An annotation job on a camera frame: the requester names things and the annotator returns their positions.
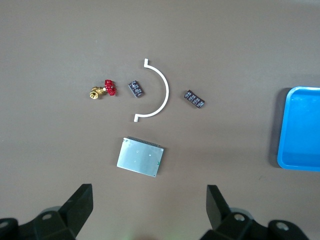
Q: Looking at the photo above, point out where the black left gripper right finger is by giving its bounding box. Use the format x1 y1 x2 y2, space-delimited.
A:
199 184 310 240

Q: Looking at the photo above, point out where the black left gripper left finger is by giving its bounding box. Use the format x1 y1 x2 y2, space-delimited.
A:
0 184 94 240

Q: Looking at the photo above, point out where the small dark connector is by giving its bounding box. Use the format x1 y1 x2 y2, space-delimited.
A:
183 88 206 109
127 80 145 99

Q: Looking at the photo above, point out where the blue plastic tray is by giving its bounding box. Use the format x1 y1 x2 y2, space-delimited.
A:
276 86 320 172

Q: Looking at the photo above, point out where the silver metal module plate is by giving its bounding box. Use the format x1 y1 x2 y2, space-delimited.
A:
116 136 165 178

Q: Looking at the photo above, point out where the brass valve with red handle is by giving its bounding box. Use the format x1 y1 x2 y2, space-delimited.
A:
89 79 118 100

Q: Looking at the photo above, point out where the white curved plastic bracket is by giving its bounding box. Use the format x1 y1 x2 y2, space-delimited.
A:
133 58 170 123

